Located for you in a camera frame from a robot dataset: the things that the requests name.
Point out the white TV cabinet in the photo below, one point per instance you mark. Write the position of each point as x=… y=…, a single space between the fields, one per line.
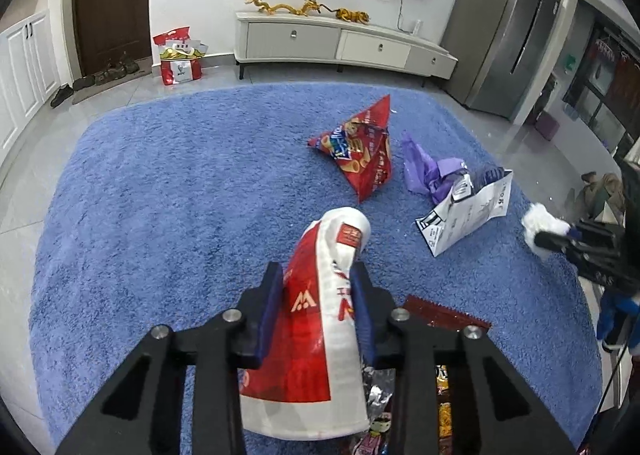
x=287 y=38

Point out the purple plastic wrapper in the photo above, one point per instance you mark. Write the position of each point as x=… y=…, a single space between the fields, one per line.
x=440 y=178

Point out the purple storage stool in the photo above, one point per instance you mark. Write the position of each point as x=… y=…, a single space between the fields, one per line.
x=547 y=126

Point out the black shoe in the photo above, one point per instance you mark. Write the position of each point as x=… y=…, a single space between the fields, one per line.
x=64 y=93

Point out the red white gift bag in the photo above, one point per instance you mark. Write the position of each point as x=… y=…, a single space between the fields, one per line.
x=180 y=56

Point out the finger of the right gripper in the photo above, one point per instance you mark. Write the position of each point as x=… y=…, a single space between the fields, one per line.
x=559 y=243

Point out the golden dragon figurine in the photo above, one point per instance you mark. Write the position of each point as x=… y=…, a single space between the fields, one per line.
x=342 y=14

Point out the red chip bag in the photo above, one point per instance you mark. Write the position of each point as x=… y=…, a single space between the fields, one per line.
x=361 y=148

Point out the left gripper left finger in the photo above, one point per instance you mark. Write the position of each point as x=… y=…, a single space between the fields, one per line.
x=138 y=410

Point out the dark red snack packet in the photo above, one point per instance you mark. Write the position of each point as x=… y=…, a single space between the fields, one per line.
x=379 y=385

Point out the right gloved hand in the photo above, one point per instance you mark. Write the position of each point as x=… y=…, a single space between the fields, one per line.
x=618 y=323

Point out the silver refrigerator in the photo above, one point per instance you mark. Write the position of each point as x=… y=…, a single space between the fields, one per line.
x=499 y=45

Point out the blue fluffy rug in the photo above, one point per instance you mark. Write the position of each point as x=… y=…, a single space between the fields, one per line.
x=167 y=210

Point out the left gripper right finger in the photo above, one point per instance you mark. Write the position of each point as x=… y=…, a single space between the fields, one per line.
x=454 y=379

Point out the white tissue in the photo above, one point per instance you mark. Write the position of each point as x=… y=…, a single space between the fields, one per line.
x=538 y=219

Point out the white shoe cabinet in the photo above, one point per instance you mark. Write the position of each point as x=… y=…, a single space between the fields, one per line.
x=29 y=76

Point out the white milk carton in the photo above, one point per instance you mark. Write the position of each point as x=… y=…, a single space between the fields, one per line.
x=472 y=201

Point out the red white snack bag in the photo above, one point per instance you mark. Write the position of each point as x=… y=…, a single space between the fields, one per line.
x=309 y=387

